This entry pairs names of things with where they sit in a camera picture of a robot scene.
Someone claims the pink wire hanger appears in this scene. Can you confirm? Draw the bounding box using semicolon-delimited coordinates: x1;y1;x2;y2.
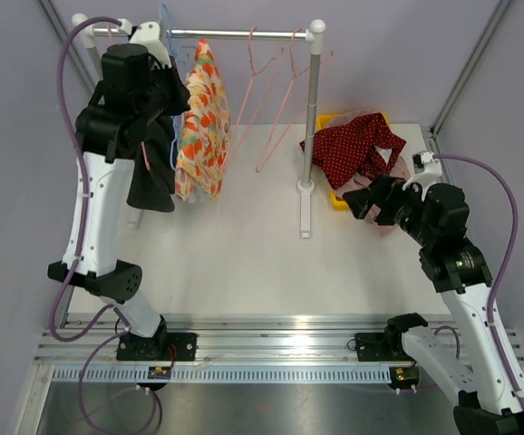
223;26;284;174
107;25;150;172
255;20;325;173

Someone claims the white slotted cable duct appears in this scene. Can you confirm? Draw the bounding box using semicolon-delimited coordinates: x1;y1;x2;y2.
53;364;391;384

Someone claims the white skirt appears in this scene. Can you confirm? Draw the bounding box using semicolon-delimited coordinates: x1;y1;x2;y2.
186;190;209;204

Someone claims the blue wire hanger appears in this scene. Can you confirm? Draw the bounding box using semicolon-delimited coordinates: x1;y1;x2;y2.
159;4;188;66
169;44;195;173

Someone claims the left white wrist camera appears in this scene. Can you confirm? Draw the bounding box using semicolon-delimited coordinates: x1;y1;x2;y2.
119;19;172;68

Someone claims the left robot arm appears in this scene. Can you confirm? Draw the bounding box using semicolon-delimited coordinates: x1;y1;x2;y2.
47;43;195;361

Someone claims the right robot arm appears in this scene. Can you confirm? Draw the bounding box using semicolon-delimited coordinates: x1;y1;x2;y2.
342;175;524;434

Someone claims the dark grey dotted skirt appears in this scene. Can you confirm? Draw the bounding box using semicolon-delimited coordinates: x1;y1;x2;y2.
127;117;175;213

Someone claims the orange floral skirt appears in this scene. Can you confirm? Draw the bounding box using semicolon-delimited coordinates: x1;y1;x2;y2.
175;39;231;201

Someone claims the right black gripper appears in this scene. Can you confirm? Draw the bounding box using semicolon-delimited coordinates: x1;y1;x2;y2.
343;174;437;248

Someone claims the dusty pink ruffled skirt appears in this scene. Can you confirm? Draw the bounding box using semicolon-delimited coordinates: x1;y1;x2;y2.
323;107;412;237

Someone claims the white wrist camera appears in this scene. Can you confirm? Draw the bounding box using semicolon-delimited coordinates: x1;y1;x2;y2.
403;151;442;195
119;19;172;68

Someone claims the red dotted skirt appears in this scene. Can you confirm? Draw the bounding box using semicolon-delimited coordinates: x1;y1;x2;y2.
311;112;406;189

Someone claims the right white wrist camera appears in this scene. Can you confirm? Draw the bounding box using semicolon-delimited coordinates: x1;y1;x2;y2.
403;151;442;195

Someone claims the white metal clothes rack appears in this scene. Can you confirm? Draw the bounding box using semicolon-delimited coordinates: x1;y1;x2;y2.
72;14;318;239

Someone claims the yellow plastic bin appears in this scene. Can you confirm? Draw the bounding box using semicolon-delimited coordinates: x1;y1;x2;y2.
313;110;405;211

